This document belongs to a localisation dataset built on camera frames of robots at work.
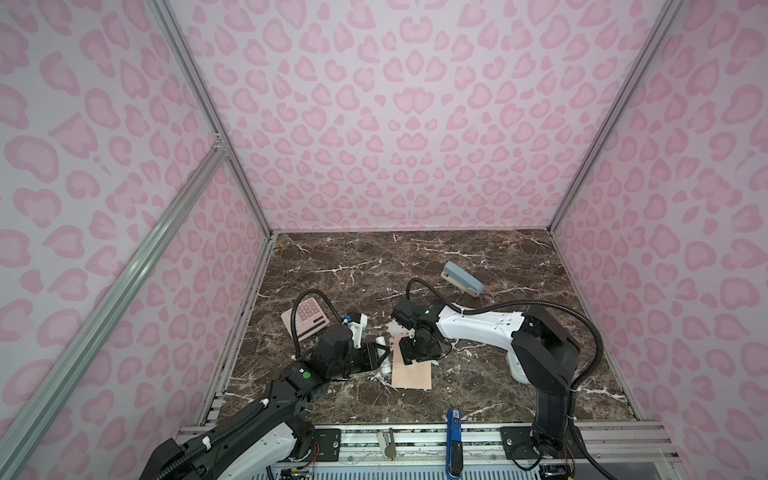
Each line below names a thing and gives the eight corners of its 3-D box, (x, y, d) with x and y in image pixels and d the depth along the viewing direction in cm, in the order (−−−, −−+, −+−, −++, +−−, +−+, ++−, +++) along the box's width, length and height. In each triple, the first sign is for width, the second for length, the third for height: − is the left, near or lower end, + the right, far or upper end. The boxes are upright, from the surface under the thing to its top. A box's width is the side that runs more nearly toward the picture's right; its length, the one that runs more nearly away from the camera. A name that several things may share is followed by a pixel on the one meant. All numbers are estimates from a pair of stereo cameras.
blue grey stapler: (440, 275, 109) (441, 266, 105) (447, 269, 111) (449, 260, 107) (475, 300, 102) (479, 291, 98) (482, 292, 104) (486, 284, 100)
